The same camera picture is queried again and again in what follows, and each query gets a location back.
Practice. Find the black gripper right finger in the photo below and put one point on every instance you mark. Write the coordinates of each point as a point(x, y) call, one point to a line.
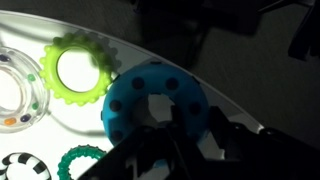
point(221, 125)

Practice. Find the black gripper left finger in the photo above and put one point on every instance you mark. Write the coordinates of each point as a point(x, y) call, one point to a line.
point(176, 120)

